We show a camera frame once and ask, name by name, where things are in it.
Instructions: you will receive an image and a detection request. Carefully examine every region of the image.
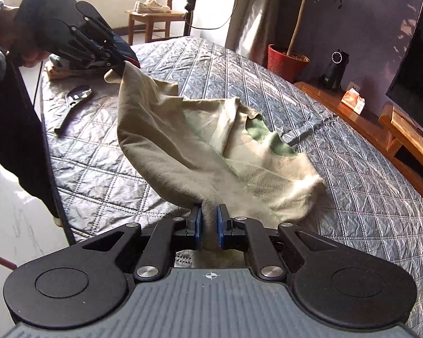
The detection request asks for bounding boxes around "wooden television cabinet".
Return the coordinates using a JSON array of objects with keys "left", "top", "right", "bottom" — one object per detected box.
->
[{"left": 294, "top": 81, "right": 423, "bottom": 215}]

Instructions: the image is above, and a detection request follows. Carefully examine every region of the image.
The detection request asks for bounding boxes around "pink garment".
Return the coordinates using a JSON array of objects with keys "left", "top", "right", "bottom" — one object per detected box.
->
[{"left": 44, "top": 61, "right": 108, "bottom": 80}]

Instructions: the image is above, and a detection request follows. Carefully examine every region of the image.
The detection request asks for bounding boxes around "wooden chair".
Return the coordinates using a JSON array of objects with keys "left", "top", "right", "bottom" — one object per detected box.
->
[{"left": 125, "top": 0, "right": 187, "bottom": 43}]

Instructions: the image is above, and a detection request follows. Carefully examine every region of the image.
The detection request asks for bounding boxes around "person's left hand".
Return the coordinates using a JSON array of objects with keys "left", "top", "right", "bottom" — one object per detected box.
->
[{"left": 0, "top": 5, "right": 52, "bottom": 68}]

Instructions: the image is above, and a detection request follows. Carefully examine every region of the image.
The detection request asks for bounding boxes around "black fan cable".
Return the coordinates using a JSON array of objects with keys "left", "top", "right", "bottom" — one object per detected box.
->
[{"left": 190, "top": 0, "right": 240, "bottom": 30}]

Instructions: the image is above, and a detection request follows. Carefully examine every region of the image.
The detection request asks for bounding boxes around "black magnifying glass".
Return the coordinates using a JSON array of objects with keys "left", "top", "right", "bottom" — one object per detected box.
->
[{"left": 54, "top": 84, "right": 93, "bottom": 135}]

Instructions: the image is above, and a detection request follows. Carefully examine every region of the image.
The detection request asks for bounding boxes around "black speaker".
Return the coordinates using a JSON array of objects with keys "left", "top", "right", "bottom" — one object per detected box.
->
[{"left": 319, "top": 50, "right": 349, "bottom": 90}]

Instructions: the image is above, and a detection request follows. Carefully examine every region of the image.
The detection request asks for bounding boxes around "potted tree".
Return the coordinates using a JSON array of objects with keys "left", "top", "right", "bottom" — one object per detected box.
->
[{"left": 280, "top": 0, "right": 369, "bottom": 57}]

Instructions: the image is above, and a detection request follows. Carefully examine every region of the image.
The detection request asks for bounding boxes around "orange tissue pack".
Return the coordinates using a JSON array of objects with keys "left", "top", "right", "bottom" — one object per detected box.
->
[{"left": 341, "top": 89, "right": 366, "bottom": 114}]

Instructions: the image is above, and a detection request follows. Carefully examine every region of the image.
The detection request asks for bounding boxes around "black television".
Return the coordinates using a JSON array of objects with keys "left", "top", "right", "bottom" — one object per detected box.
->
[{"left": 385, "top": 0, "right": 423, "bottom": 141}]

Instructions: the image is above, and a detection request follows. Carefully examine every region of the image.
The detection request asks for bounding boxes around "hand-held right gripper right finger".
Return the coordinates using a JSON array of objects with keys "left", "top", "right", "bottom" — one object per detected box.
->
[{"left": 216, "top": 203, "right": 341, "bottom": 284}]

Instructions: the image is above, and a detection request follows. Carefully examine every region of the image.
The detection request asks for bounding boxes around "person's dark jacket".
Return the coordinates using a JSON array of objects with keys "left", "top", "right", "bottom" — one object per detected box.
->
[{"left": 0, "top": 44, "right": 62, "bottom": 228}]

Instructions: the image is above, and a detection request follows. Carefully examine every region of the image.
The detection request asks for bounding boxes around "beige long-sleeved shirt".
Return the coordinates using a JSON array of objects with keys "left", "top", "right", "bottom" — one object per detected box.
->
[{"left": 104, "top": 61, "right": 328, "bottom": 264}]

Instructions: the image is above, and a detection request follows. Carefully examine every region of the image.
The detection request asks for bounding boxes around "silver quilted bedspread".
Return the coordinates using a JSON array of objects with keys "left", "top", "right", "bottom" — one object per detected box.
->
[{"left": 39, "top": 35, "right": 423, "bottom": 338}]

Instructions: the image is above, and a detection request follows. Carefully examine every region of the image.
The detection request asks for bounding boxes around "red hose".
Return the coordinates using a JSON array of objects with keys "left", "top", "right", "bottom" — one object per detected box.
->
[{"left": 0, "top": 251, "right": 19, "bottom": 272}]

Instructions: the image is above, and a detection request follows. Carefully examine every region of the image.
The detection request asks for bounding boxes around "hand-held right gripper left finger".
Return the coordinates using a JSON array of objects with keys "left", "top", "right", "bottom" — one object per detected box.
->
[{"left": 81, "top": 203, "right": 203, "bottom": 284}]

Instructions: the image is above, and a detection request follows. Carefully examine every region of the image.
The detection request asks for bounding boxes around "grey curtain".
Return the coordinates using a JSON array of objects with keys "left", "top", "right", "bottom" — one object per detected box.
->
[{"left": 226, "top": 0, "right": 286, "bottom": 64}]

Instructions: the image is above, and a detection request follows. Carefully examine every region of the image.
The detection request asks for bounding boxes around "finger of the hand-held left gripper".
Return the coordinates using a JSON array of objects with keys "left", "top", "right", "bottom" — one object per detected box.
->
[
  {"left": 56, "top": 19, "right": 123, "bottom": 75},
  {"left": 76, "top": 2, "right": 127, "bottom": 70}
]

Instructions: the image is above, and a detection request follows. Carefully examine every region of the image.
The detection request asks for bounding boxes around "blue-grey garment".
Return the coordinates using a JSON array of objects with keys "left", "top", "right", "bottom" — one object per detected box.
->
[{"left": 49, "top": 53, "right": 73, "bottom": 68}]

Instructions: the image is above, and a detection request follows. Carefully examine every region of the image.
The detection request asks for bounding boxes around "red plant pot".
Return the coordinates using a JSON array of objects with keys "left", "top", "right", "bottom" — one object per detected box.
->
[{"left": 267, "top": 44, "right": 310, "bottom": 83}]

